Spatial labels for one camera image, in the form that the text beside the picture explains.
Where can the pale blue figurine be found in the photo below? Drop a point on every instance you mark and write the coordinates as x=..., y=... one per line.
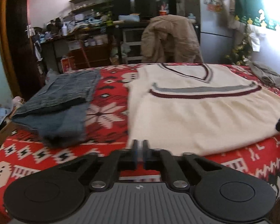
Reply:
x=191, y=15

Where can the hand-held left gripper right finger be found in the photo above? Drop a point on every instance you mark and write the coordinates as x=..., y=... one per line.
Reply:
x=144, y=154

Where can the red white carton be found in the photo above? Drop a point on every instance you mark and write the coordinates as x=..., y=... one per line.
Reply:
x=67, y=64

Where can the white pump bottle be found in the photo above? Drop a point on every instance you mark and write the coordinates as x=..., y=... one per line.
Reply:
x=64, y=30

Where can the green window banner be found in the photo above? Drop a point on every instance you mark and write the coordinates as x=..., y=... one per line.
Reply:
x=249, y=2

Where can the grey refrigerator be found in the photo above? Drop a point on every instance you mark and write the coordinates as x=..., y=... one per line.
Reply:
x=214, y=46

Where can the blue jeans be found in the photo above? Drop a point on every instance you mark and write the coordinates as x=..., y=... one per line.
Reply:
x=56, y=98

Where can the white plastic bag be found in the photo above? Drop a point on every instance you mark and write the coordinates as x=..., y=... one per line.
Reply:
x=52, y=75

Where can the wooden door frame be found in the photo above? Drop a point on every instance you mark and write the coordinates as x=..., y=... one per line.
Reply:
x=4, y=51

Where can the mixed clothes pile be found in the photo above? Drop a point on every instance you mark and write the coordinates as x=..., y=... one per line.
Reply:
x=0, y=116

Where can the beige curtain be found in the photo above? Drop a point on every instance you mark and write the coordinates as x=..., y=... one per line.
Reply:
x=228, y=4

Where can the white metal rack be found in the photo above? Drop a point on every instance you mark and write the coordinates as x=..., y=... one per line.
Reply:
x=133, y=43

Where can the black storage shelf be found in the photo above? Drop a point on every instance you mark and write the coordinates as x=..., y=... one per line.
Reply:
x=116, y=42

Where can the red patterned blanket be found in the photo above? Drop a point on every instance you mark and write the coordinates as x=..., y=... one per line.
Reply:
x=107, y=121

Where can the white sweater with striped trim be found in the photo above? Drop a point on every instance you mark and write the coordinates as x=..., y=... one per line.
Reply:
x=200, y=116

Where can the beige jacket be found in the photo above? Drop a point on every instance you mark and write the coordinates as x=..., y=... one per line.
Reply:
x=161, y=35

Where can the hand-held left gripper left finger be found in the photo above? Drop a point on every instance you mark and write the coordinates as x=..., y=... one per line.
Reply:
x=136, y=154

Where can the pale blue folded cloth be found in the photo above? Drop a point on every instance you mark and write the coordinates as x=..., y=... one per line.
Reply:
x=128, y=18

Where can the grey garment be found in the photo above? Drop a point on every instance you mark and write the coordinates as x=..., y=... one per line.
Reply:
x=266, y=74

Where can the decorated Christmas tree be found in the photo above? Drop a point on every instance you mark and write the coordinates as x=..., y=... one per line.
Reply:
x=240, y=53

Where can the white cloth bow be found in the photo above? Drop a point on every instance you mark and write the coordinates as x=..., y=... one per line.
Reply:
x=256, y=39

